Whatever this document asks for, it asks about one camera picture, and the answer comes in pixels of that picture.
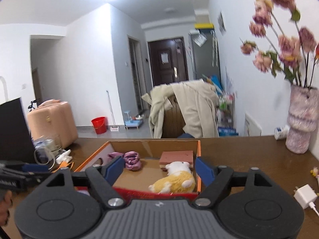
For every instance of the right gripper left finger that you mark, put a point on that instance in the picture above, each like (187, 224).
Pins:
(101, 180)

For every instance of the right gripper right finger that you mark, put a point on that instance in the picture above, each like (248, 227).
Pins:
(217, 182)

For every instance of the white yellow plush sheep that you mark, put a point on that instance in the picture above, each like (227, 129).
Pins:
(178, 181)

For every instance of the left hand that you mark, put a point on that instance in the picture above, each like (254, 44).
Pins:
(6, 204)

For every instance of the purple folded cloth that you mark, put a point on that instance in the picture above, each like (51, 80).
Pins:
(131, 159)

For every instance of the glass jar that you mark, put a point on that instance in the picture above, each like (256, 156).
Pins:
(47, 148)

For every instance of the red orange cardboard box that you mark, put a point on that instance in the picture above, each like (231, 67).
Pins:
(86, 152)

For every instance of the red bucket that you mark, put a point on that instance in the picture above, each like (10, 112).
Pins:
(99, 125)

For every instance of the cluttered storage rack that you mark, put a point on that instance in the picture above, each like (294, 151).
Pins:
(224, 108)

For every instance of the brown wooden chair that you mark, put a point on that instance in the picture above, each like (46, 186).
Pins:
(173, 122)

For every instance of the pink suitcase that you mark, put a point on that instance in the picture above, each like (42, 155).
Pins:
(53, 118)

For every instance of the beige coat on chair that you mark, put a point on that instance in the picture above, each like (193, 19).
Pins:
(197, 101)

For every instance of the white medicine bottle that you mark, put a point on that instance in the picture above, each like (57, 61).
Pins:
(281, 133)

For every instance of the white power adapter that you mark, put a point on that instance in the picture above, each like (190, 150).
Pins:
(306, 198)

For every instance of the pink textured vase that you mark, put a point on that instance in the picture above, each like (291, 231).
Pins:
(302, 118)

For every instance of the grey refrigerator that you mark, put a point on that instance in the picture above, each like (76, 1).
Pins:
(204, 53)

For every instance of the dark entrance door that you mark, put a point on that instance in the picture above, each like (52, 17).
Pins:
(168, 61)

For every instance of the yellow box on refrigerator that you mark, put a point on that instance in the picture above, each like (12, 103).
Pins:
(200, 26)

